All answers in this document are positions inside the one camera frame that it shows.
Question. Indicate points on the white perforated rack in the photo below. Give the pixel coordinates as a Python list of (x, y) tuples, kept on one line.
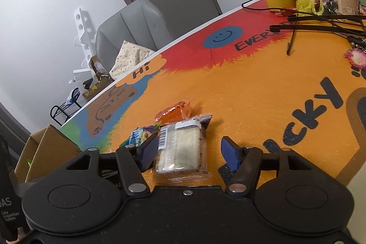
[(83, 21)]

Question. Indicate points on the printed cat table mat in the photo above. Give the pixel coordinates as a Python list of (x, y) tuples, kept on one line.
[(228, 84)]

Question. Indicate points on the clear sandwich packet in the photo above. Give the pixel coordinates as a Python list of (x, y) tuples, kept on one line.
[(180, 146)]

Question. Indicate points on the red shiny wrapper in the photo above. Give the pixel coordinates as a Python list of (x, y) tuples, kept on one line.
[(283, 13)]

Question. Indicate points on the grey chair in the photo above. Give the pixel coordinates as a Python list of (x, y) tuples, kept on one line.
[(134, 24)]

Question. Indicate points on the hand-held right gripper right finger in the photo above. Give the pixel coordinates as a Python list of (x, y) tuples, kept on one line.
[(231, 152)]

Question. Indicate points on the blue-green small snack packet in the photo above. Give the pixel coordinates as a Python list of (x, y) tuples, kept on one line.
[(138, 135)]

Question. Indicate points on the cardboard box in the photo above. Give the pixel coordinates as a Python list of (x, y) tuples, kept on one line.
[(51, 146)]

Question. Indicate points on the orange small snack packet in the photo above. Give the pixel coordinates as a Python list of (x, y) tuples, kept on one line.
[(171, 114)]

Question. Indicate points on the dotted cream cloth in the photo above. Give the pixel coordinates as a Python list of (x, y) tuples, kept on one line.
[(128, 58)]

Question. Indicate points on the brown paper box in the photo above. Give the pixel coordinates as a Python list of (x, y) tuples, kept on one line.
[(94, 89)]

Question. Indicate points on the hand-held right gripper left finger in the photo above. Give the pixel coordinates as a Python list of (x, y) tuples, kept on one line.
[(148, 151)]

